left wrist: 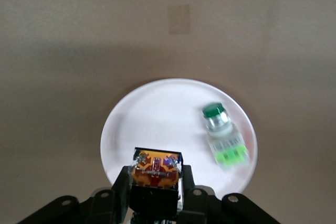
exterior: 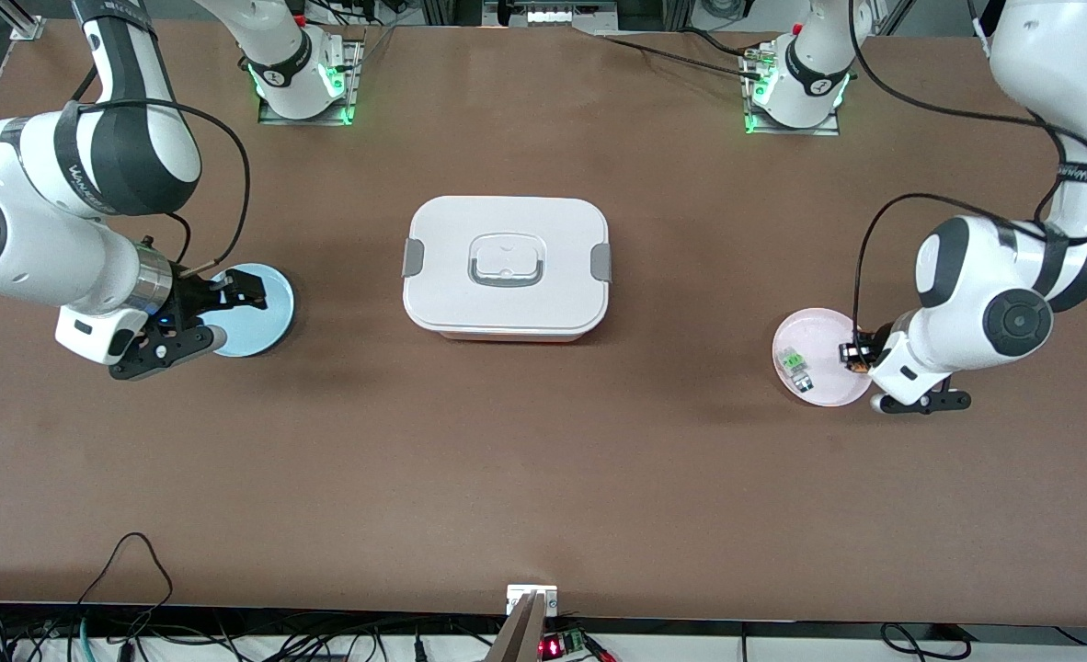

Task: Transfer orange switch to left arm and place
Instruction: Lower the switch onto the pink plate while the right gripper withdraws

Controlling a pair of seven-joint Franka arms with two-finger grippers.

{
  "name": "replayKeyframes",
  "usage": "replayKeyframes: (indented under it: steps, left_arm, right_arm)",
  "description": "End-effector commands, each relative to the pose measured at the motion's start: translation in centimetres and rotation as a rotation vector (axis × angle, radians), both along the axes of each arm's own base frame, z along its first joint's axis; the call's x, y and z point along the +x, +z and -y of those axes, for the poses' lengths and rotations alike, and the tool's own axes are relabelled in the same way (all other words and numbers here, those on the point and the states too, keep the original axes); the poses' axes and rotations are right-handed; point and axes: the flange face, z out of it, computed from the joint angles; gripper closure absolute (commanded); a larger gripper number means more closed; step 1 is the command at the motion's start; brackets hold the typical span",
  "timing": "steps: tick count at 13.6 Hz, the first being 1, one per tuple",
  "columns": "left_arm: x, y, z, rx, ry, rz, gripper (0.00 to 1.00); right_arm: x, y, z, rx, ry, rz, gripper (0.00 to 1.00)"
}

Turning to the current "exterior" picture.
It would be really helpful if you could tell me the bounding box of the black coiled floor cable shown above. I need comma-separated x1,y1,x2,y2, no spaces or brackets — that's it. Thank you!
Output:
880,622,973,660

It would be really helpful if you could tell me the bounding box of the black table cable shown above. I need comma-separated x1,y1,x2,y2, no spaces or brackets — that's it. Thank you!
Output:
597,28,767,80

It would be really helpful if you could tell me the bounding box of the red display circuit board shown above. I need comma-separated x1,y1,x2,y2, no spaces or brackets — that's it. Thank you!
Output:
539,631,592,661

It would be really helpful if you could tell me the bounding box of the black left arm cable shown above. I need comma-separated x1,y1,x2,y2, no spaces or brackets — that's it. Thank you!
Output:
847,0,1087,369

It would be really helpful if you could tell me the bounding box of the green switch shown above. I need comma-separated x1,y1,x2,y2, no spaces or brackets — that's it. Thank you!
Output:
776,347,817,394

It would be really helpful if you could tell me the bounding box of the pink plate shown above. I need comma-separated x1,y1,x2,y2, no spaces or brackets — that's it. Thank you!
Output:
772,307,876,407

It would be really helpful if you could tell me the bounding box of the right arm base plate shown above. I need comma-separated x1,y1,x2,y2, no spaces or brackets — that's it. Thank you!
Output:
257,35,366,128

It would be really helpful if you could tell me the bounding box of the black looped cable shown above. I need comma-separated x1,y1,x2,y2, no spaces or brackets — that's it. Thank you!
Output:
74,532,176,610

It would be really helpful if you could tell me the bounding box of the light blue plate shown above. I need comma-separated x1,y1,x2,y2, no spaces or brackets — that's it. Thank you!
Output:
203,263,295,358

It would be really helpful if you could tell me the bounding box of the white lidded lunch box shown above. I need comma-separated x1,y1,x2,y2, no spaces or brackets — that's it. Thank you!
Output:
402,195,613,343

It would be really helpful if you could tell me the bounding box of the white camera bracket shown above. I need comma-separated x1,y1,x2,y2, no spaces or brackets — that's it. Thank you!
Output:
506,584,559,616

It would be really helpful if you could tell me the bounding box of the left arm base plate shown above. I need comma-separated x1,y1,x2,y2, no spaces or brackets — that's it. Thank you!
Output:
742,44,841,138

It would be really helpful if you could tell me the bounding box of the aluminium camera post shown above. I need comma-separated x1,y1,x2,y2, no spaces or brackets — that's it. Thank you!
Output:
486,593,550,662

